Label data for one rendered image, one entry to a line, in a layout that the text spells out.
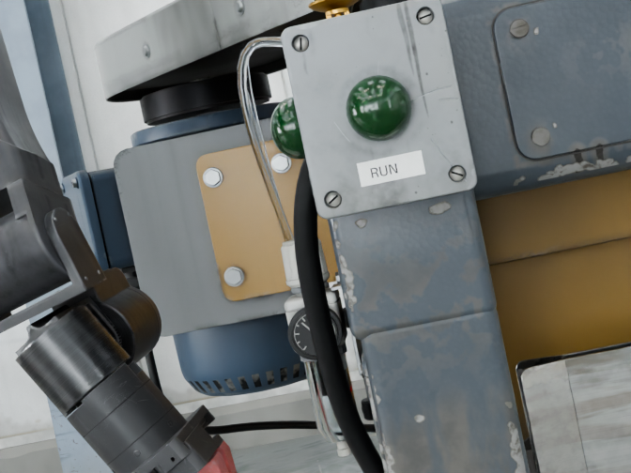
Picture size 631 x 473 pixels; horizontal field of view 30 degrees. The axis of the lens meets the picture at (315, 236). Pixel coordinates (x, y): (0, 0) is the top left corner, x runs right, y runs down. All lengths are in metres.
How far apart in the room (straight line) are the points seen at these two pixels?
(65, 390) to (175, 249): 0.26
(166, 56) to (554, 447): 0.43
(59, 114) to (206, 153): 4.98
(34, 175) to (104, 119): 5.17
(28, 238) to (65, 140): 5.20
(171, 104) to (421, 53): 0.53
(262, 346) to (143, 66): 0.26
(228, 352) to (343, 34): 0.53
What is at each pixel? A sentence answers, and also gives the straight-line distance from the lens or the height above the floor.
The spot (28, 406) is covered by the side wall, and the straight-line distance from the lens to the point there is 6.20.
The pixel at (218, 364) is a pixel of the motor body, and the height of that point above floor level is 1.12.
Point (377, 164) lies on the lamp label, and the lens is 0.54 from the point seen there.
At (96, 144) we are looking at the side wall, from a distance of 5.96.
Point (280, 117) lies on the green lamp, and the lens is 0.55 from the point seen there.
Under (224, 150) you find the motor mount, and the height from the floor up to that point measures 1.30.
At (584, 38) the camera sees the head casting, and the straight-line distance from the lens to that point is 0.60.
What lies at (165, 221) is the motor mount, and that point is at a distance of 1.00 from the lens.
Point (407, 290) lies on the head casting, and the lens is 0.59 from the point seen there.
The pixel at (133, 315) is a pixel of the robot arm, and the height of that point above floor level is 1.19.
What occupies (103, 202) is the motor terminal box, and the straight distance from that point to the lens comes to 1.02.
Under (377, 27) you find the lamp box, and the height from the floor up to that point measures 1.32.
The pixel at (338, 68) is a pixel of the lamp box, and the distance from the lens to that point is 0.54.
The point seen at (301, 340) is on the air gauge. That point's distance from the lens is 0.80.
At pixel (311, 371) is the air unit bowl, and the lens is 0.82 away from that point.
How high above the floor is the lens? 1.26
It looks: 3 degrees down
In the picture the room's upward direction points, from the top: 12 degrees counter-clockwise
